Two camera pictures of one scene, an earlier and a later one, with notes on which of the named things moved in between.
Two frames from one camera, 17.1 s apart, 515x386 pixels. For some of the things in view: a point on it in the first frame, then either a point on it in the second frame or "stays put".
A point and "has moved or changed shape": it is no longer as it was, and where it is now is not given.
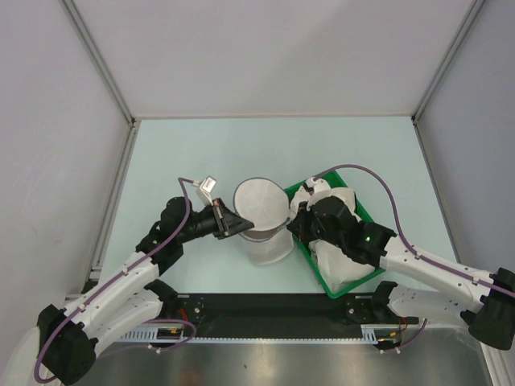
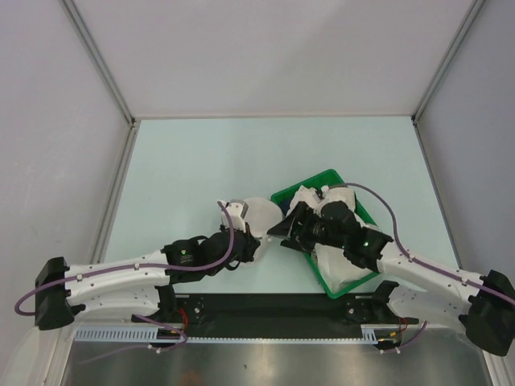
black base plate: x=274 y=315 stays put
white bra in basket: x=337 y=268 stays put
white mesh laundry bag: x=265 y=206 has moved or changed shape
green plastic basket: x=335 y=293 stays put
